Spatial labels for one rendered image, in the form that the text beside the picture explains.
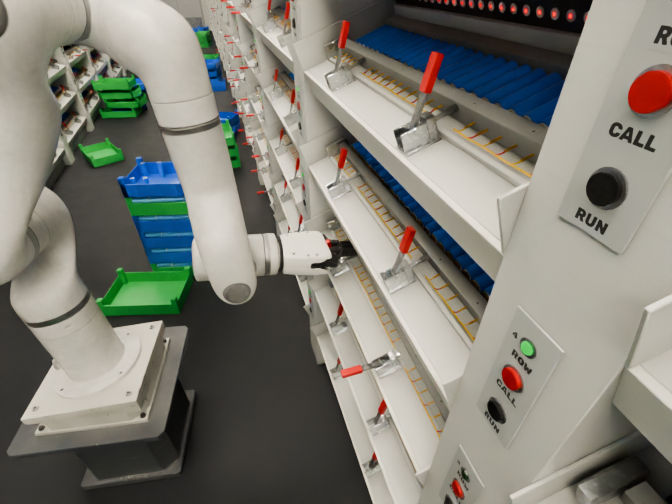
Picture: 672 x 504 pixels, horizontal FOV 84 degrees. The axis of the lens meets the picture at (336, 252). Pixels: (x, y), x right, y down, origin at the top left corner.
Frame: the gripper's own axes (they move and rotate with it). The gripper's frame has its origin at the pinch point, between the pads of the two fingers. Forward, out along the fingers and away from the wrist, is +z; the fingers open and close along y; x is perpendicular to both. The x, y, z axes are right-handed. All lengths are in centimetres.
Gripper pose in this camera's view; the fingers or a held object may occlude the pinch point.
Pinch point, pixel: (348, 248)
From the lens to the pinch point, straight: 80.3
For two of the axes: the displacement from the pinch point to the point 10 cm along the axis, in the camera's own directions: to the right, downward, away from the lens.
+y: 2.9, 5.8, -7.6
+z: 9.5, -0.7, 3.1
